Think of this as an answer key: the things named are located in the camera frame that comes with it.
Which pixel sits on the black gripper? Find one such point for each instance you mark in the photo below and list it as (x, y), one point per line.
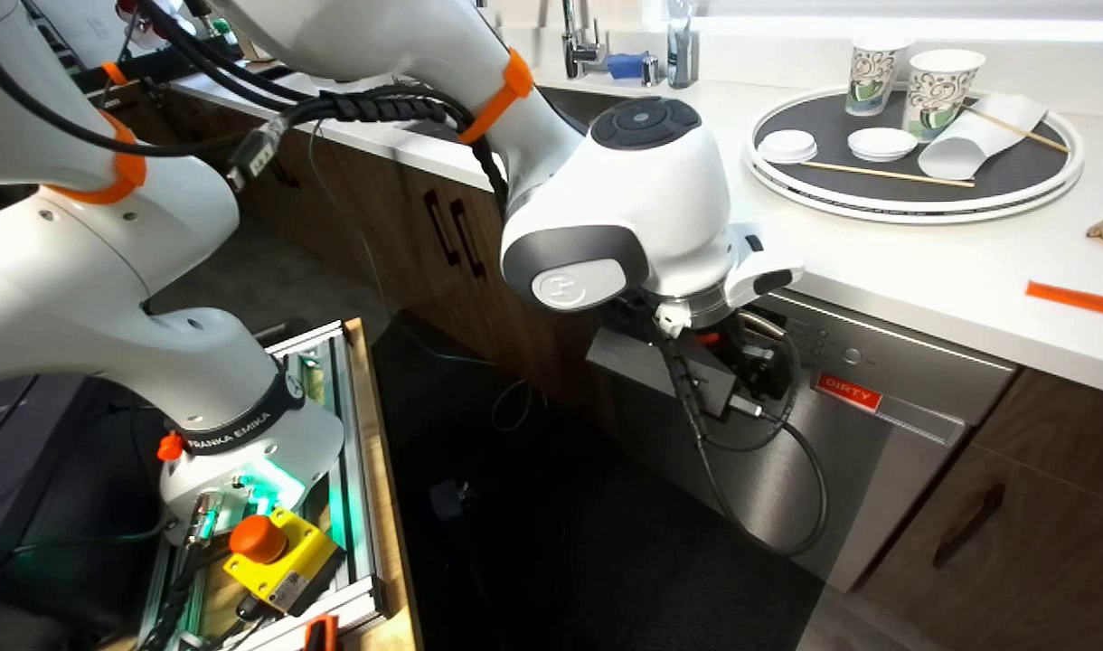
(753, 362)

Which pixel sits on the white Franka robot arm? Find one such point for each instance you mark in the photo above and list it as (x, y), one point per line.
(644, 183)

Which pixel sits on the stainless steel dishwasher door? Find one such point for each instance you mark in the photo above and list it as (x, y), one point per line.
(887, 494)

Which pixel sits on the wooden cabinet beside dishwasher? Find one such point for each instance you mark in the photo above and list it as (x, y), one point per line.
(1058, 528)

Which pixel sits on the red dirty sign magnet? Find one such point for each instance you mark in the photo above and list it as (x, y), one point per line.
(849, 390)

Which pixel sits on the small white dish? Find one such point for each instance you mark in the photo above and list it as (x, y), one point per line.
(788, 145)
(885, 142)

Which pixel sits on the wooden chopstick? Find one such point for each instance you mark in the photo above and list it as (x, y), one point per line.
(1032, 130)
(887, 176)

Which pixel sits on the round black white tray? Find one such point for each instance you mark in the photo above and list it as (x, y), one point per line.
(816, 129)

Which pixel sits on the white folded napkin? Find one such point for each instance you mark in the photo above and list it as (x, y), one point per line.
(969, 145)

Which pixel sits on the stainless steel sink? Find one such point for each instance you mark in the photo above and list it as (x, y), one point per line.
(581, 107)

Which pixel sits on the blue scrub brush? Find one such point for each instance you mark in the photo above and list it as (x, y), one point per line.
(630, 65)

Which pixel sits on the clear dish soap bottle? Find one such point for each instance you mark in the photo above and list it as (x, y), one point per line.
(680, 48)

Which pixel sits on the orange flat strip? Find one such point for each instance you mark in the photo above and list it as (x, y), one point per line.
(1078, 299)

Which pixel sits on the chrome kitchen faucet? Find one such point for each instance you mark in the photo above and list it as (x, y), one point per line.
(581, 42)

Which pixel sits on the yellow emergency stop box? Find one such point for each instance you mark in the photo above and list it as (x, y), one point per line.
(283, 564)

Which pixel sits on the dark grey fabric cover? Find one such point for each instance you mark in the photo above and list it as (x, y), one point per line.
(30, 508)

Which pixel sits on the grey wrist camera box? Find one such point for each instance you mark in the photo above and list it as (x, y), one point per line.
(652, 362)

